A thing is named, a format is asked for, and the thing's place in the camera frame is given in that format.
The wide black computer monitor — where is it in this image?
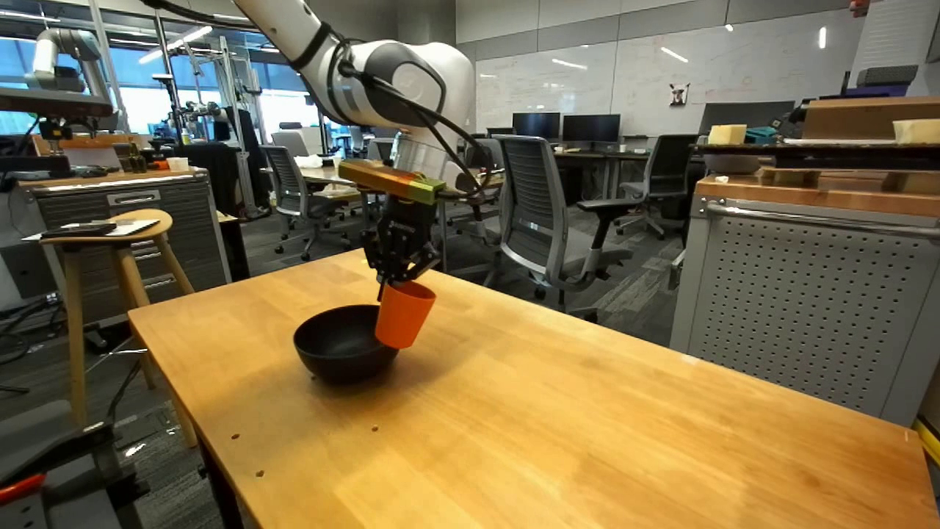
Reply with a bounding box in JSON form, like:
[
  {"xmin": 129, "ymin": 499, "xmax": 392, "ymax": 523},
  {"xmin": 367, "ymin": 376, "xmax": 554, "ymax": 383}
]
[{"xmin": 560, "ymin": 111, "xmax": 621, "ymax": 147}]

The grey swivel office chair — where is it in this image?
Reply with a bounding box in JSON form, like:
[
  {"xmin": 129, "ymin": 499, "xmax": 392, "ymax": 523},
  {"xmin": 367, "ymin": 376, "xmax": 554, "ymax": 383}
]
[{"xmin": 257, "ymin": 141, "xmax": 367, "ymax": 266}]

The black office chair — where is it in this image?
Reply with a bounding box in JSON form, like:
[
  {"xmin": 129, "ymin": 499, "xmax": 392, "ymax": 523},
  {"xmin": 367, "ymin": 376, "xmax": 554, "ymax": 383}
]
[{"xmin": 617, "ymin": 132, "xmax": 699, "ymax": 242}]

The wooden shelf unit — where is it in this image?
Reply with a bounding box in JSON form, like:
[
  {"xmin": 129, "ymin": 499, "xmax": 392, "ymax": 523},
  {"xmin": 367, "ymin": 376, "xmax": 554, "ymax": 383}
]
[{"xmin": 690, "ymin": 95, "xmax": 940, "ymax": 225}]

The red handle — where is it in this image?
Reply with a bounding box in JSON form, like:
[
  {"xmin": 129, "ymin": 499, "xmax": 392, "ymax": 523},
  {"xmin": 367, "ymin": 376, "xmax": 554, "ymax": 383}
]
[{"xmin": 0, "ymin": 474, "xmax": 49, "ymax": 510}]

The grey cabinet with labels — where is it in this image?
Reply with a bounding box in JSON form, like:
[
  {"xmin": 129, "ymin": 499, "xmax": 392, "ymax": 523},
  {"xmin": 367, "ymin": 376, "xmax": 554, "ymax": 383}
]
[{"xmin": 18, "ymin": 167, "xmax": 234, "ymax": 322}]

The glass whiteboard wall panel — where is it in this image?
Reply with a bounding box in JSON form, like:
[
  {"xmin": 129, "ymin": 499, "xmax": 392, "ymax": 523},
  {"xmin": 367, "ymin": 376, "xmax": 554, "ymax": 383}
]
[{"xmin": 472, "ymin": 9, "xmax": 865, "ymax": 139}]

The light wooden block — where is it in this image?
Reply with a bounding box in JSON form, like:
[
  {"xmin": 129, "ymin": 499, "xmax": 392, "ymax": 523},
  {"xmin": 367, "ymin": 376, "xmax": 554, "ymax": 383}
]
[{"xmin": 704, "ymin": 122, "xmax": 749, "ymax": 150}]

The grey mesh office chair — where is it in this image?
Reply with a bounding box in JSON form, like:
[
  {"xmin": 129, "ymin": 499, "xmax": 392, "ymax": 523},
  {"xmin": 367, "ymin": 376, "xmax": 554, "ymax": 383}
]
[{"xmin": 480, "ymin": 132, "xmax": 643, "ymax": 308}]

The grey perforated metal cabinet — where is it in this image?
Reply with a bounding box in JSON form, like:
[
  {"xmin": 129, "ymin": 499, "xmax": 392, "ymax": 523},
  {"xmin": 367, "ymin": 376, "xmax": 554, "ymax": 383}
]
[{"xmin": 665, "ymin": 192, "xmax": 940, "ymax": 429}]

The wooden stool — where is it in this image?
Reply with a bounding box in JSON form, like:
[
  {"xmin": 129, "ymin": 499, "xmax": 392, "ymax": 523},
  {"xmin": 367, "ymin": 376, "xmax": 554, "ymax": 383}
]
[{"xmin": 38, "ymin": 206, "xmax": 197, "ymax": 427}]

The black bowl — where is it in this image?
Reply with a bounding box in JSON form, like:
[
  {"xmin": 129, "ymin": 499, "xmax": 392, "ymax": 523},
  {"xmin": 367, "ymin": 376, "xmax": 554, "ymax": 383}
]
[{"xmin": 289, "ymin": 302, "xmax": 403, "ymax": 388}]

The wooden meeting table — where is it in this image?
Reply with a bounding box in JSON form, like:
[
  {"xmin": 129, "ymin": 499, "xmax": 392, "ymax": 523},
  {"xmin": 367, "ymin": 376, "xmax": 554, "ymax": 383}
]
[{"xmin": 294, "ymin": 160, "xmax": 507, "ymax": 270}]

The orange green wrist camera mount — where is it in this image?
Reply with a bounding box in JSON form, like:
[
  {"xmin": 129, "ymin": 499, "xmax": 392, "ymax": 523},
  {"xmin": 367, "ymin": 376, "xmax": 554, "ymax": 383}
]
[{"xmin": 334, "ymin": 156, "xmax": 448, "ymax": 208}]

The white overhead lamp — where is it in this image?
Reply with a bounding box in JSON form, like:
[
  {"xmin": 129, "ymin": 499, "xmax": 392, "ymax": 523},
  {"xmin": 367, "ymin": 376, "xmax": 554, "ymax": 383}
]
[{"xmin": 27, "ymin": 26, "xmax": 65, "ymax": 88}]

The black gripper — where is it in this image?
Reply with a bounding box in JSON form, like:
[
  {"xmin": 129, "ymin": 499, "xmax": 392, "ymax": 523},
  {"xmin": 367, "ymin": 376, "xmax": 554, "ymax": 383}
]
[{"xmin": 361, "ymin": 194, "xmax": 444, "ymax": 302}]

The small black computer monitor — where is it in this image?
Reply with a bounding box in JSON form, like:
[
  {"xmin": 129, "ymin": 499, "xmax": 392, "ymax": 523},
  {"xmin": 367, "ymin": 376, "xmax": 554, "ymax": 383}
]
[{"xmin": 507, "ymin": 110, "xmax": 563, "ymax": 141}]

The orange plastic cup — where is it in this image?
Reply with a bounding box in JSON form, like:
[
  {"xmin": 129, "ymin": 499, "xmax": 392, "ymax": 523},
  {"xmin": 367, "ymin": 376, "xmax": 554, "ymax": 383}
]
[{"xmin": 372, "ymin": 280, "xmax": 439, "ymax": 352}]

